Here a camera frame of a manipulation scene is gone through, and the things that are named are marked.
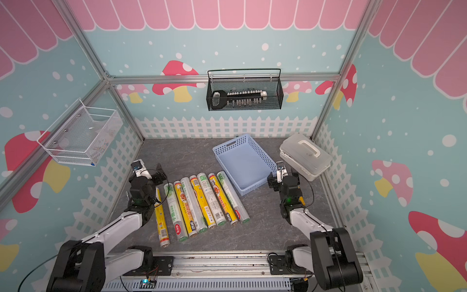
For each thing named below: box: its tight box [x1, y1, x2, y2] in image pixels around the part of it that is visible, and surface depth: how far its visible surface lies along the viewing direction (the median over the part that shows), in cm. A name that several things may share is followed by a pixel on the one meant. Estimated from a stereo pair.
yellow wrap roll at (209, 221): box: [189, 175, 216, 229], surface depth 91 cm
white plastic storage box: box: [279, 132, 333, 182], surface depth 101 cm
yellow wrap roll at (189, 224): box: [173, 180, 198, 237], surface depth 88 cm
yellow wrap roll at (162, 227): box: [154, 186, 171, 249], surface depth 83 cm
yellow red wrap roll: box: [207, 172, 239, 226], surface depth 91 cm
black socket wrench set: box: [211, 89, 268, 109], surface depth 91 cm
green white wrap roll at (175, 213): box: [163, 182, 189, 243], surface depth 85 cm
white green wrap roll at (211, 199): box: [196, 172, 227, 227], surface depth 91 cm
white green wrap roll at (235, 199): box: [216, 170, 251, 224], surface depth 91 cm
